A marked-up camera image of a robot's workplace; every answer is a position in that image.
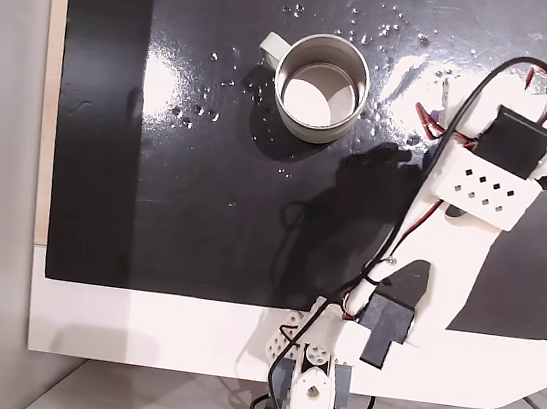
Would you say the pale green steel mug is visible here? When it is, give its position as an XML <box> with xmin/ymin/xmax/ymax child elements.
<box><xmin>246</xmin><ymin>24</ymin><xmax>377</xmax><ymax>151</ymax></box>

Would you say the black table mat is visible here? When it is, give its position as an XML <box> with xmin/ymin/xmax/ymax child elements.
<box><xmin>29</xmin><ymin>0</ymin><xmax>547</xmax><ymax>346</ymax></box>

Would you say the black cable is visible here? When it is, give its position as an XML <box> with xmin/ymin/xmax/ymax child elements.
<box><xmin>249</xmin><ymin>25</ymin><xmax>547</xmax><ymax>409</ymax></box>

